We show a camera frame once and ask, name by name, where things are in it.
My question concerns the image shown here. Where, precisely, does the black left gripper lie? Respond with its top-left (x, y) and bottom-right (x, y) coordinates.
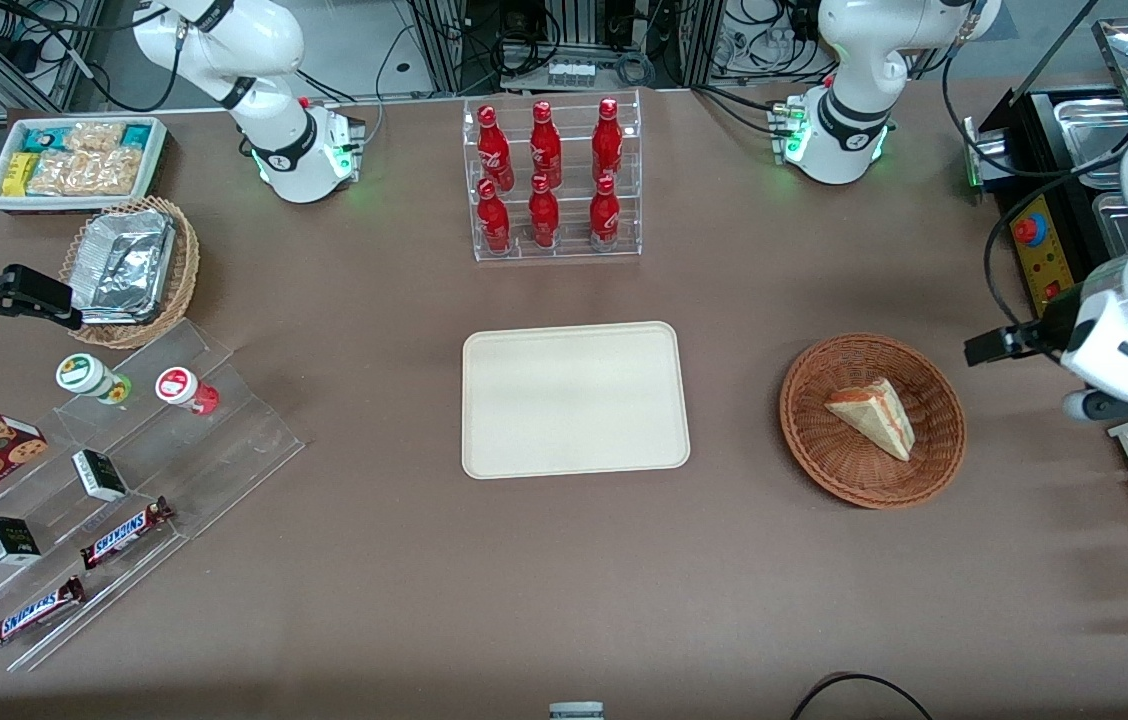
top-left (963, 282), bottom-right (1087, 368)

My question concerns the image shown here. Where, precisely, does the triangular sandwich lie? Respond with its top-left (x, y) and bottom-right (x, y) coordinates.
top-left (824, 376), bottom-right (917, 463)

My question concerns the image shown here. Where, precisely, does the silver foil tray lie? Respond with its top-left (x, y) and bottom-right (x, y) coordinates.
top-left (71, 210), bottom-right (177, 327)

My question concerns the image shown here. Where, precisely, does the tan wicker basket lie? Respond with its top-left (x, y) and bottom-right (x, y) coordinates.
top-left (59, 196), bottom-right (201, 350)

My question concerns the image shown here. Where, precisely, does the round brown wicker basket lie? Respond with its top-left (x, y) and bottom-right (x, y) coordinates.
top-left (779, 332), bottom-right (968, 511)

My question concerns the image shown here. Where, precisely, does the cream plastic tray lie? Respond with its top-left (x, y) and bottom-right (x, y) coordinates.
top-left (462, 321), bottom-right (692, 481)

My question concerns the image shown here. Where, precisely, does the green lid cup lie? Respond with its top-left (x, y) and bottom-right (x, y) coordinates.
top-left (55, 353), bottom-right (133, 406)

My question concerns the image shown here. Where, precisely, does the yellow snack pack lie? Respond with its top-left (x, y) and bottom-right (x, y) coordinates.
top-left (2, 152), bottom-right (40, 198)

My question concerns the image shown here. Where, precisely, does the large clear cracker bag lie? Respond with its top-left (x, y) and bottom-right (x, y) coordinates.
top-left (27, 148), bottom-right (146, 198)

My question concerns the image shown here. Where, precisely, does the red lid cup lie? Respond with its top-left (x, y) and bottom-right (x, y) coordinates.
top-left (155, 367), bottom-right (221, 417)

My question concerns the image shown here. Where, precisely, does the steel food pan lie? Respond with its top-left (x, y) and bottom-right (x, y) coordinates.
top-left (1092, 192), bottom-right (1128, 259)
top-left (1054, 97), bottom-right (1128, 191)

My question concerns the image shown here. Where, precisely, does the small clear cracker bag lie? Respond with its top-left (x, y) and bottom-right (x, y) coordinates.
top-left (64, 121), bottom-right (126, 154)

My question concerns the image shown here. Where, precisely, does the small black box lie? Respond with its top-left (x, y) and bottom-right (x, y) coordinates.
top-left (0, 516), bottom-right (43, 567)
top-left (72, 449), bottom-right (129, 503)

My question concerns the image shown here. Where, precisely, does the black hot food display case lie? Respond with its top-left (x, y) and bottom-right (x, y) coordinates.
top-left (962, 15), bottom-right (1128, 321)

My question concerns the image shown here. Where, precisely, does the clear acrylic stepped display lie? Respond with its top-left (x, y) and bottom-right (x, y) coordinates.
top-left (0, 318), bottom-right (307, 673)

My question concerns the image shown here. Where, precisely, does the snickers bar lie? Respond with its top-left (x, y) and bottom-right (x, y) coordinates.
top-left (79, 497), bottom-right (175, 571)
top-left (0, 575), bottom-right (87, 653)

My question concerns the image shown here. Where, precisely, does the red cola bottle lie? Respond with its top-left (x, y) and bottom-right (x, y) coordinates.
top-left (589, 175), bottom-right (621, 252)
top-left (477, 104), bottom-right (515, 192)
top-left (592, 97), bottom-right (624, 185)
top-left (528, 174), bottom-right (561, 250)
top-left (476, 178), bottom-right (512, 254)
top-left (530, 100), bottom-right (563, 189)

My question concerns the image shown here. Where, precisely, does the clear acrylic bottle rack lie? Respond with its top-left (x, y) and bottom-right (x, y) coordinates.
top-left (462, 88), bottom-right (643, 263)

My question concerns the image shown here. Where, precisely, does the black floor cable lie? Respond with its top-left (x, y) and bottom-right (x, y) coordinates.
top-left (789, 672), bottom-right (935, 720)

